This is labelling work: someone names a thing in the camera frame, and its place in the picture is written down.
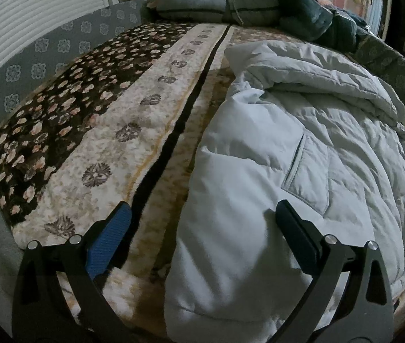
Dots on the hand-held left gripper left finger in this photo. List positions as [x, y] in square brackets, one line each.
[113, 235]

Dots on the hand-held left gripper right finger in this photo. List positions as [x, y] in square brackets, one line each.
[297, 237]

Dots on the light blue padded jacket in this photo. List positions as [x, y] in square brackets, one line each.
[259, 150]

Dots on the floral plush blanket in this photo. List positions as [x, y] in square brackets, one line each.
[98, 114]

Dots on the grey patterned bed sheet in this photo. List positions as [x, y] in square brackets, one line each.
[45, 68]

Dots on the dark teal quilt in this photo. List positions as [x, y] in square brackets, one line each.
[306, 10]

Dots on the white slatted wardrobe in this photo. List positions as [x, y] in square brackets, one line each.
[45, 7]

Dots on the white framed mirror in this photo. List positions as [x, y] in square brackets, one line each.
[377, 3]

